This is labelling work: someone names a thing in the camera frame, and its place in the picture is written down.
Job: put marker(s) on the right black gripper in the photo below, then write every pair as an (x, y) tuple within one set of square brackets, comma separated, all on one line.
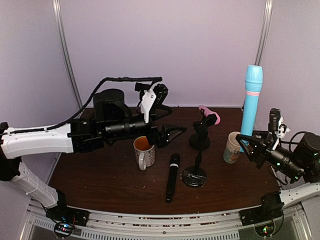
[(261, 152)]

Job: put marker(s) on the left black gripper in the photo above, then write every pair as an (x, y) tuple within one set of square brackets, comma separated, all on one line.
[(155, 133)]

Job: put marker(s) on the short stand with clip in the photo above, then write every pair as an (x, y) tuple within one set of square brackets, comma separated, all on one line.
[(195, 142)]

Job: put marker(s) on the pink toy microphone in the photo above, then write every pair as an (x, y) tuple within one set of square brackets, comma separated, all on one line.
[(206, 112)]

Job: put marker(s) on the short stand with taped base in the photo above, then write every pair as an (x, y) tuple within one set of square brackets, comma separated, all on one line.
[(194, 176)]

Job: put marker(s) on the blue toy microphone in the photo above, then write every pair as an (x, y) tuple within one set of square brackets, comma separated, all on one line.
[(253, 86)]

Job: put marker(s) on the tall black phone stand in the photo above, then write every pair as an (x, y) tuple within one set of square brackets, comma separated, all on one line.
[(141, 88)]

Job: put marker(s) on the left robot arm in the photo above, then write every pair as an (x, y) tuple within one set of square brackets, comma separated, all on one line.
[(111, 121)]

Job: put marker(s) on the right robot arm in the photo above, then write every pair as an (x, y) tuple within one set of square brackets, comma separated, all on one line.
[(301, 163)]

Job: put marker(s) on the floral ceramic mug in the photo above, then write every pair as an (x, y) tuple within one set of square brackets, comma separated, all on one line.
[(232, 150)]

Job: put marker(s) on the white mug orange inside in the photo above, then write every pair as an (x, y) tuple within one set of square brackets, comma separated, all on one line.
[(144, 153)]

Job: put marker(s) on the black wireless microphone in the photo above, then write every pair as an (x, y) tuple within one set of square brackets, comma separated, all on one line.
[(172, 177)]

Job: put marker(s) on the front aluminium rail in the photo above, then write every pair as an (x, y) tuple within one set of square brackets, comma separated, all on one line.
[(224, 225)]

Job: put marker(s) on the right aluminium frame post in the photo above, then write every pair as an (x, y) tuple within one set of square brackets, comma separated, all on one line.
[(264, 33)]

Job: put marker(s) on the aluminium frame post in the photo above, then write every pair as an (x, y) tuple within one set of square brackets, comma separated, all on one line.
[(65, 51), (264, 33)]

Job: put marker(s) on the left aluminium frame post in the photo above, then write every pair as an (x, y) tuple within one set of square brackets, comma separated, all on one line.
[(65, 51)]

